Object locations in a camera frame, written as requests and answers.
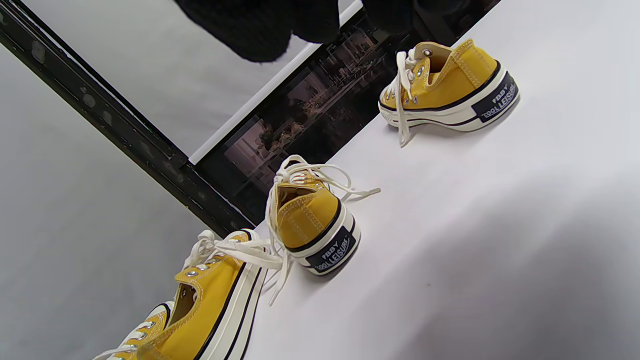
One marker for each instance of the person's right hand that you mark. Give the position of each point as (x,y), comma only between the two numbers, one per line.
(260,30)

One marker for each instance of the yellow canvas shoe white laces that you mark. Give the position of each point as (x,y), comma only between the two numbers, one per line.
(465,75)
(310,215)
(210,300)

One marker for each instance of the short white roller blind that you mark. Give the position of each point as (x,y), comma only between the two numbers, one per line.
(175,75)

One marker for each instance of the dark framed window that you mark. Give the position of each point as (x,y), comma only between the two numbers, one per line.
(125,130)

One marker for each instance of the long white roller blind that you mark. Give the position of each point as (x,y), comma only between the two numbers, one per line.
(60,225)

